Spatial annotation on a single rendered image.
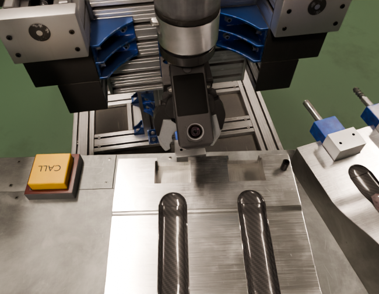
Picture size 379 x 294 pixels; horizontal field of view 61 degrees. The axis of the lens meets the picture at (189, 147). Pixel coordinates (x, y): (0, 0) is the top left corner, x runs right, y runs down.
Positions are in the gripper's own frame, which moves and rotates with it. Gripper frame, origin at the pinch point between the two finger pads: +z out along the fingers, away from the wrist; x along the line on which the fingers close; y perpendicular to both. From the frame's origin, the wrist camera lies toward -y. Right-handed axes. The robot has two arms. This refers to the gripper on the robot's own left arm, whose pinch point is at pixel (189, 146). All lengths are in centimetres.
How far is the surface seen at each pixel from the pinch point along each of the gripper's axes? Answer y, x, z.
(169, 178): -6.8, 3.9, -1.6
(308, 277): -24.0, -11.6, -3.7
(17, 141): 75, 77, 85
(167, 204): -12.2, 4.7, -4.0
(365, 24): 146, -139, 85
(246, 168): -6.4, -8.2, -1.7
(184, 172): -6.0, 1.6, -1.7
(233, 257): -20.4, -2.9, -3.8
